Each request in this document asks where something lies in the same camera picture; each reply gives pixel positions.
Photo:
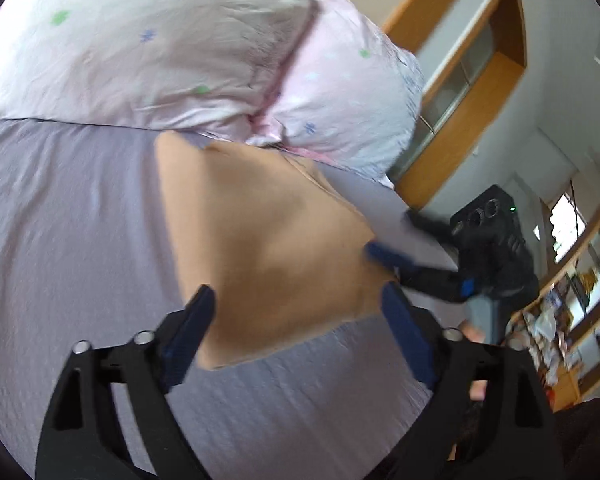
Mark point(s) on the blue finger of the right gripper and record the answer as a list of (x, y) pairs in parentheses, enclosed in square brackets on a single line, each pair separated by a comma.
[(396, 262)]

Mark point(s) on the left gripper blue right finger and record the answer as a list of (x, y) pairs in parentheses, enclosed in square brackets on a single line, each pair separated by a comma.
[(488, 416)]

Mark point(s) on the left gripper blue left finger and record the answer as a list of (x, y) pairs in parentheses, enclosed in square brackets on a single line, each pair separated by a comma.
[(81, 436)]

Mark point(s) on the beige long-sleeve shirt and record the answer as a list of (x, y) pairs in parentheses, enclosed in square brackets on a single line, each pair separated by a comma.
[(281, 248)]

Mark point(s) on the wooden bookshelf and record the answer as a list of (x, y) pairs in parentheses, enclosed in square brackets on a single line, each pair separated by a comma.
[(561, 329)]

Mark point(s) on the right floral pink pillow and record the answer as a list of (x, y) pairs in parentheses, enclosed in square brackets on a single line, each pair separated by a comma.
[(348, 96)]

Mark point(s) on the floral pink pillow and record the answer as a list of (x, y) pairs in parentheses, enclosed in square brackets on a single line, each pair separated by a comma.
[(348, 96), (202, 65)]

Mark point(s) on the left floral pink pillow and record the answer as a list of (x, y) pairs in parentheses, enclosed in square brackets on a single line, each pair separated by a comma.
[(202, 65)]

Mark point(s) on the wooden headboard frame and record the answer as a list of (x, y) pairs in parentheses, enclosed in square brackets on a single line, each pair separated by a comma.
[(485, 55)]

